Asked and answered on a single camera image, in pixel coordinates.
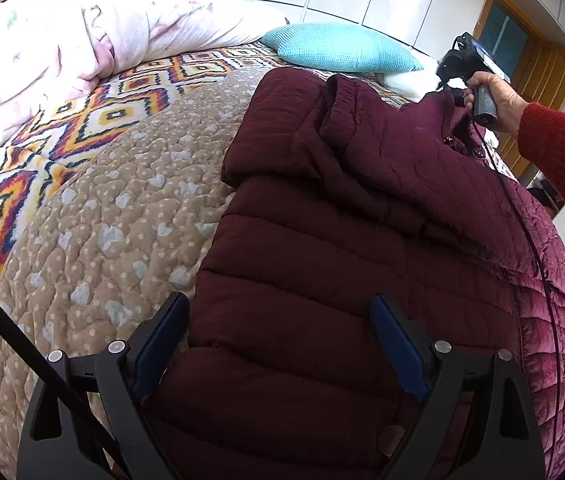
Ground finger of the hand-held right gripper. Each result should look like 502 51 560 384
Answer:
436 57 458 90

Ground geometric patterned blanket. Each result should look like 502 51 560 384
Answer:
0 42 413 356

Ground teal pillow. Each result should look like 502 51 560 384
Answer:
258 23 425 73

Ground person's right hand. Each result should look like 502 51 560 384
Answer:
462 71 530 136

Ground white pillow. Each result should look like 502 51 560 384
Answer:
379 60 445 98

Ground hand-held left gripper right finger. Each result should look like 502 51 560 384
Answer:
368 294 547 480

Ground glass door panel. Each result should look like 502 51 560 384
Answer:
472 0 545 58

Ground beige heart-print quilted blanket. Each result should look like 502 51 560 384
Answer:
0 67 323 480

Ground wooden door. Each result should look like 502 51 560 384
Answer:
499 37 565 176

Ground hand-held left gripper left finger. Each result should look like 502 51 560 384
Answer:
16 291 192 480

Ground pale pink duvet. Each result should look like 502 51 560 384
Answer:
0 0 290 171

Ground maroon quilted jacket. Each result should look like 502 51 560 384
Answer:
155 66 565 480

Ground thick black cable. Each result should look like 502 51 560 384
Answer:
0 269 124 463

